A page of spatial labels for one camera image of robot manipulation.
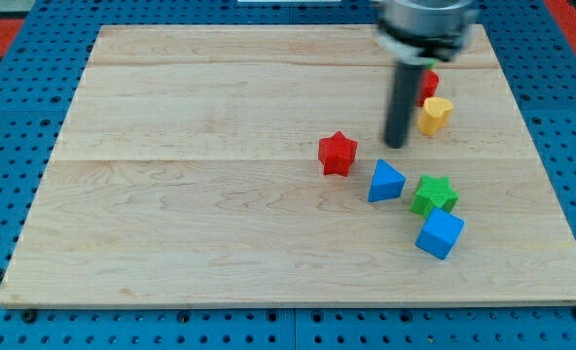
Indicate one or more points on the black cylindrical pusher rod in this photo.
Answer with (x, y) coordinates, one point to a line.
(404, 92)

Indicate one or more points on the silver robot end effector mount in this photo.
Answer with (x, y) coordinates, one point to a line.
(425, 30)

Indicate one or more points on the yellow heart block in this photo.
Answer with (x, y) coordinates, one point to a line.
(434, 115)

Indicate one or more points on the red star block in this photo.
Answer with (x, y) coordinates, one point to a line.
(337, 153)

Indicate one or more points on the green star block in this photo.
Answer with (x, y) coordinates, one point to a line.
(433, 193)

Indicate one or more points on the red cylinder block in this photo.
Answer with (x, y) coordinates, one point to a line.
(428, 86)

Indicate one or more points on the blue triangle block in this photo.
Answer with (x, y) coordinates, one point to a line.
(387, 182)

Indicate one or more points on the blue cube block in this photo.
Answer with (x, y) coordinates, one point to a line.
(439, 233)

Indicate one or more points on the light wooden board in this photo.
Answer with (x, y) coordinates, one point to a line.
(186, 175)

